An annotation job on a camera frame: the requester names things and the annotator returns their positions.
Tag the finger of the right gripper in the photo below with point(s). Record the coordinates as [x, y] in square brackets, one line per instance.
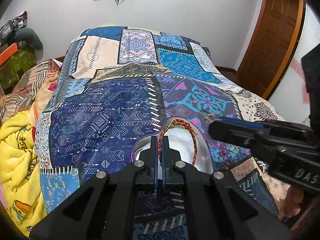
[237, 138]
[223, 124]

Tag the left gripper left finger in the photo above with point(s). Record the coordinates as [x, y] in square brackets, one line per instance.
[149, 178]

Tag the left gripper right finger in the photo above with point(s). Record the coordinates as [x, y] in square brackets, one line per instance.
[170, 178]

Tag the right hand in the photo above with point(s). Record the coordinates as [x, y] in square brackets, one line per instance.
[293, 198]

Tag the patchwork patterned bedspread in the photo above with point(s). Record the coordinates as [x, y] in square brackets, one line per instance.
[115, 78]

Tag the brown wooden door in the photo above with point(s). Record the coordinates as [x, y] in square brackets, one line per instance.
[272, 46]

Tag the yellow cartoon blanket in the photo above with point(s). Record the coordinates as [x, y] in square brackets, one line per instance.
[20, 173]

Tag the striped beige blanket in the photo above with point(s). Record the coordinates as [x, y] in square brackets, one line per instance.
[24, 93]

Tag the dark green cushion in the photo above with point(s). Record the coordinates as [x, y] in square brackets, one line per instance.
[26, 37]

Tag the orange box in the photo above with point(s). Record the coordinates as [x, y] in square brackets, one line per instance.
[6, 54]

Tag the pile of clothes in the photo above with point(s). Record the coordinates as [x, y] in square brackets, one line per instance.
[12, 26]

